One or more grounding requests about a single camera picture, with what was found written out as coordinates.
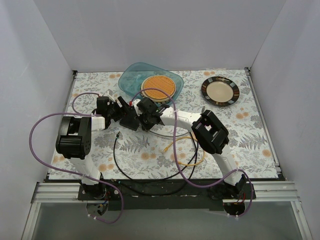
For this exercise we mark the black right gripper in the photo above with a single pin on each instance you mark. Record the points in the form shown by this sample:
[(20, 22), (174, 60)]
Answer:
[(139, 115)]

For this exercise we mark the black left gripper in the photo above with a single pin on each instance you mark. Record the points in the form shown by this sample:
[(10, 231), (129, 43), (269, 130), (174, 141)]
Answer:
[(119, 110)]

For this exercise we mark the black network switch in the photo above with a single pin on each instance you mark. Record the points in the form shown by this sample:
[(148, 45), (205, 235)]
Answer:
[(130, 121)]

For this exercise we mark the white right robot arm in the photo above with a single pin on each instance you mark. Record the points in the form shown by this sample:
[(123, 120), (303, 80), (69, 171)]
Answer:
[(210, 133)]

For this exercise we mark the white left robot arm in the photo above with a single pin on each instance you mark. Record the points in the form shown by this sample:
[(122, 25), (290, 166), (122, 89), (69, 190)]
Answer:
[(74, 139)]

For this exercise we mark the teal plastic container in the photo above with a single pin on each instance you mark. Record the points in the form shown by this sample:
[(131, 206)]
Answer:
[(131, 80)]

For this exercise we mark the orange woven coaster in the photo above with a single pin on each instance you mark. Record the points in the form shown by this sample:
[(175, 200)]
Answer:
[(158, 78)]

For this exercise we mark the striped cream bowl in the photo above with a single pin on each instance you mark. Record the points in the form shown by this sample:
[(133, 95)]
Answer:
[(158, 96)]

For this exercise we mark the dark rimmed ceramic plate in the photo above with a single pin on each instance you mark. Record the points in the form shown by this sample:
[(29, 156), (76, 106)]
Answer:
[(220, 91)]

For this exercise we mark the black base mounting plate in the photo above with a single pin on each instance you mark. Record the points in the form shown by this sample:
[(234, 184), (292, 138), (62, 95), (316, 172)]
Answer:
[(172, 194)]

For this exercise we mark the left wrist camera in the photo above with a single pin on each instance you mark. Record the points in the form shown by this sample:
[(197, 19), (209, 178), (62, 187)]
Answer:
[(109, 93)]

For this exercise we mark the aluminium frame rail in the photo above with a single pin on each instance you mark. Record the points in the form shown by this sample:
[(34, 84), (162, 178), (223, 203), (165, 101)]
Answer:
[(266, 191)]

